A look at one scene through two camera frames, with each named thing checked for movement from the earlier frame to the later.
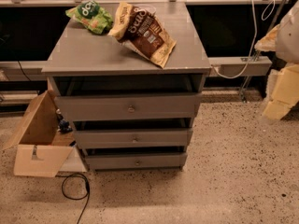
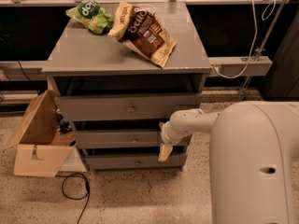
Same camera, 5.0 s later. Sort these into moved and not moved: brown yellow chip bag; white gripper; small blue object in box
Moved: white gripper
Not moved: small blue object in box; brown yellow chip bag
